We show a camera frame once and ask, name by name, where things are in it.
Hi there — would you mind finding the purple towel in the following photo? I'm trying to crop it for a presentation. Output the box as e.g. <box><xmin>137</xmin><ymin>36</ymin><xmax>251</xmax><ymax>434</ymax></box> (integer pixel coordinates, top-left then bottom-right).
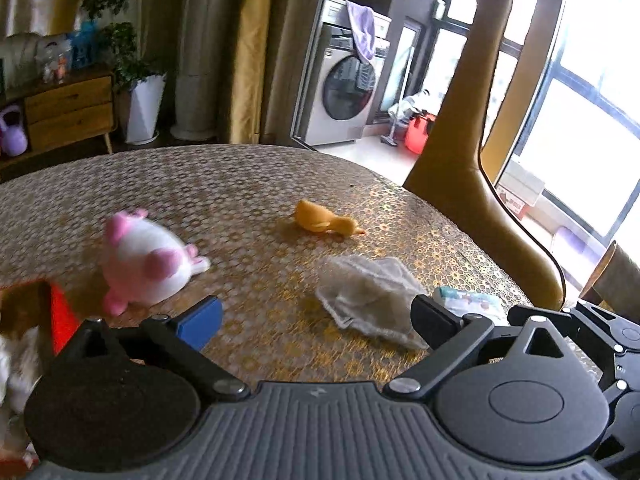
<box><xmin>346</xmin><ymin>1</ymin><xmax>377</xmax><ymax>61</ymax></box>

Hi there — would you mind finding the grey padded cushion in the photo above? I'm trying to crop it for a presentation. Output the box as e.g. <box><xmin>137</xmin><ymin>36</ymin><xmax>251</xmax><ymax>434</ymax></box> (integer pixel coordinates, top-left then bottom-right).
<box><xmin>0</xmin><ymin>32</ymin><xmax>47</xmax><ymax>92</ymax></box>

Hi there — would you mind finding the purple mat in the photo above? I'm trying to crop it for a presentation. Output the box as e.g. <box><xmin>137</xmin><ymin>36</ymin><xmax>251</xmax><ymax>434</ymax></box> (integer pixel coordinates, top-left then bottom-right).
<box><xmin>550</xmin><ymin>225</ymin><xmax>606</xmax><ymax>266</ymax></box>

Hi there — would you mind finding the grey mesh bag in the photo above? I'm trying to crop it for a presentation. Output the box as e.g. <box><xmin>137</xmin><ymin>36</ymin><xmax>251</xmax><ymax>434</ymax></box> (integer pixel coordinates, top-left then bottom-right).
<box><xmin>315</xmin><ymin>254</ymin><xmax>431</xmax><ymax>351</ymax></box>

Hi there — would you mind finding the red bucket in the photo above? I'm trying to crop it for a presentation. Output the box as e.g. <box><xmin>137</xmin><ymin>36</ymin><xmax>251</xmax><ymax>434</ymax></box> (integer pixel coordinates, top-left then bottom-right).
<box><xmin>404</xmin><ymin>112</ymin><xmax>436</xmax><ymax>156</ymax></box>

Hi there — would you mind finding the plastic bag of snacks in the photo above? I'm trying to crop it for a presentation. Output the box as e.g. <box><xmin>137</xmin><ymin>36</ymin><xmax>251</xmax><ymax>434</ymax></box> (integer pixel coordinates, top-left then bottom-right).
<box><xmin>37</xmin><ymin>35</ymin><xmax>71</xmax><ymax>85</ymax></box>

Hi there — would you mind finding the cardboard box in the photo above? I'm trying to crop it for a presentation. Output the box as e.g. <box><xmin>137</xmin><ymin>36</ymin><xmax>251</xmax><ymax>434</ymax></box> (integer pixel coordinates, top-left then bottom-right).
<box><xmin>495</xmin><ymin>170</ymin><xmax>546</xmax><ymax>221</ymax></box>

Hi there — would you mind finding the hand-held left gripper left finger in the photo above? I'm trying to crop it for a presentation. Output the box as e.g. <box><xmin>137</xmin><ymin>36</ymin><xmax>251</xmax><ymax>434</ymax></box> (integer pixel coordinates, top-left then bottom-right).
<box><xmin>65</xmin><ymin>295</ymin><xmax>252</xmax><ymax>403</ymax></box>

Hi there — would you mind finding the yellow duck toy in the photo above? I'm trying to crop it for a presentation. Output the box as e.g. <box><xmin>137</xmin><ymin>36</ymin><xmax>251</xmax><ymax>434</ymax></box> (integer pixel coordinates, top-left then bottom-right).
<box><xmin>294</xmin><ymin>200</ymin><xmax>366</xmax><ymax>239</ymax></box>

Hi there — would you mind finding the white washing machine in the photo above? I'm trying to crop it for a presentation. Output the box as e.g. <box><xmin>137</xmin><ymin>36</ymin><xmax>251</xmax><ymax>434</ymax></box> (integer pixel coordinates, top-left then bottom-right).
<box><xmin>302</xmin><ymin>0</ymin><xmax>394</xmax><ymax>147</ymax></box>

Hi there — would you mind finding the yellow curtain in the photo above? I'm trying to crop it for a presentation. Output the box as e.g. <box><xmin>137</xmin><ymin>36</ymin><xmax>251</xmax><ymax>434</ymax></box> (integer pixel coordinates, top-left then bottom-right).
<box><xmin>227</xmin><ymin>0</ymin><xmax>292</xmax><ymax>146</ymax></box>

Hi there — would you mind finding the purple kettlebell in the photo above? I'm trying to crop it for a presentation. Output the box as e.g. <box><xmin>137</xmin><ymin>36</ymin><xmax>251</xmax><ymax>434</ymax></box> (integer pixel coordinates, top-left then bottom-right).
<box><xmin>0</xmin><ymin>105</ymin><xmax>29</xmax><ymax>157</ymax></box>

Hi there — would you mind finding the red storage box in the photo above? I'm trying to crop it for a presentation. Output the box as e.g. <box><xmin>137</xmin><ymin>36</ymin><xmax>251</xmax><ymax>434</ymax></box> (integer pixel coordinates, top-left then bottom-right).
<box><xmin>0</xmin><ymin>280</ymin><xmax>82</xmax><ymax>467</ymax></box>

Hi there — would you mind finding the blue package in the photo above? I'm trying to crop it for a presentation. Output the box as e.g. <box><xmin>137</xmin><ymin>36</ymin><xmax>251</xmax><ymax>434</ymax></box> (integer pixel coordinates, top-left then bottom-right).
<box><xmin>70</xmin><ymin>20</ymin><xmax>101</xmax><ymax>70</ymax></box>

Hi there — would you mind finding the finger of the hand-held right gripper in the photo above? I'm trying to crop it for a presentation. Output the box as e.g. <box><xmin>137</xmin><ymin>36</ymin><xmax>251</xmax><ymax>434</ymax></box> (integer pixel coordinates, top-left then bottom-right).
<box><xmin>507</xmin><ymin>299</ymin><xmax>640</xmax><ymax>402</ymax></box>

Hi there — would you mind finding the clear plastic packet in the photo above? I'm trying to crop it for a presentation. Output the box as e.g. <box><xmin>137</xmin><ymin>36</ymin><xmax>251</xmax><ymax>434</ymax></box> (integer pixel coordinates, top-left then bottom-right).
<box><xmin>432</xmin><ymin>285</ymin><xmax>509</xmax><ymax>329</ymax></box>

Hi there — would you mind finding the white tower air conditioner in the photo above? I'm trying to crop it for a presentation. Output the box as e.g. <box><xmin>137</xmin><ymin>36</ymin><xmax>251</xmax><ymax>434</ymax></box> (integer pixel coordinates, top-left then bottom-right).
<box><xmin>170</xmin><ymin>0</ymin><xmax>246</xmax><ymax>141</ymax></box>

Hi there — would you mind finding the white floor mop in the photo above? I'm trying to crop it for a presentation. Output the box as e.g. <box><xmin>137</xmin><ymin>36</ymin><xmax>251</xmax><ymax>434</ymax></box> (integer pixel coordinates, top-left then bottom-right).
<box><xmin>381</xmin><ymin>45</ymin><xmax>416</xmax><ymax>147</ymax></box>

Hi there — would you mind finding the tan chair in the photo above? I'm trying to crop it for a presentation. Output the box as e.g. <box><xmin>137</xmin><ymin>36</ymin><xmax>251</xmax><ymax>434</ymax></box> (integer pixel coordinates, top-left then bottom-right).
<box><xmin>580</xmin><ymin>240</ymin><xmax>640</xmax><ymax>312</ymax></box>
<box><xmin>402</xmin><ymin>0</ymin><xmax>567</xmax><ymax>312</ymax></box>

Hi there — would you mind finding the wooden drawer cabinet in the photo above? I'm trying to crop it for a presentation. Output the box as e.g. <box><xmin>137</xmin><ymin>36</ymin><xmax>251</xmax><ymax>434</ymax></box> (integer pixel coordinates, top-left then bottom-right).
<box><xmin>0</xmin><ymin>67</ymin><xmax>119</xmax><ymax>171</ymax></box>

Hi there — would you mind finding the white planter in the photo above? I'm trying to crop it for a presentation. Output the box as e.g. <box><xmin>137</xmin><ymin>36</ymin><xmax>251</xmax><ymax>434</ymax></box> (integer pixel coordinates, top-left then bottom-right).
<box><xmin>122</xmin><ymin>74</ymin><xmax>167</xmax><ymax>145</ymax></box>

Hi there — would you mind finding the clear plastic bag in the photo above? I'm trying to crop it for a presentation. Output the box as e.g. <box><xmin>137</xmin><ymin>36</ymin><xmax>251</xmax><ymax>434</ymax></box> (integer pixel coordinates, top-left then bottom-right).
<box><xmin>387</xmin><ymin>89</ymin><xmax>431</xmax><ymax>121</ymax></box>

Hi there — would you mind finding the pink and white plush toy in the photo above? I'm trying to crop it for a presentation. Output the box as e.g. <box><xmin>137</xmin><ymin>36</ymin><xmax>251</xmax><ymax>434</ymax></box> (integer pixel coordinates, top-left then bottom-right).
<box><xmin>101</xmin><ymin>209</ymin><xmax>211</xmax><ymax>317</ymax></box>

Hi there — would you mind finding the green potted plant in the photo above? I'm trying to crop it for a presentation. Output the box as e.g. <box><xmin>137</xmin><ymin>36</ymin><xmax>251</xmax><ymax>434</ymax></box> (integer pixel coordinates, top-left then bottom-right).
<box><xmin>82</xmin><ymin>0</ymin><xmax>177</xmax><ymax>94</ymax></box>

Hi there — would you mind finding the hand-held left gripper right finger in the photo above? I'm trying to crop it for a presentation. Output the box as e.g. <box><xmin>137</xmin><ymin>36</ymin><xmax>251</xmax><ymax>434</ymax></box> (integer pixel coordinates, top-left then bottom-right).
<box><xmin>382</xmin><ymin>293</ymin><xmax>577</xmax><ymax>403</ymax></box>

